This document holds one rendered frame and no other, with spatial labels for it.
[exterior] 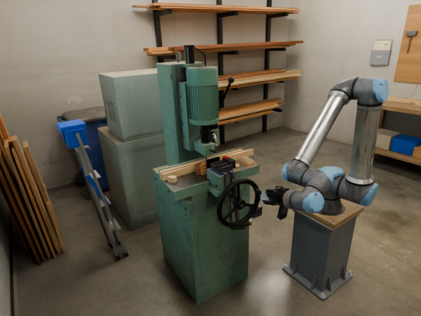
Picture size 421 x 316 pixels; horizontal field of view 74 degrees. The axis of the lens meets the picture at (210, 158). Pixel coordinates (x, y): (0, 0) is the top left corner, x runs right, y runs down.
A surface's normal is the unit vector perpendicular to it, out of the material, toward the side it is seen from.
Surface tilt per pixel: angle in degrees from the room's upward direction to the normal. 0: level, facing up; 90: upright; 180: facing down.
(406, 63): 90
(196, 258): 90
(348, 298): 0
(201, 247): 90
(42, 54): 90
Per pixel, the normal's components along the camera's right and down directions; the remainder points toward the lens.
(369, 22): -0.82, 0.25
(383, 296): -0.04, -0.92
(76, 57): 0.56, 0.29
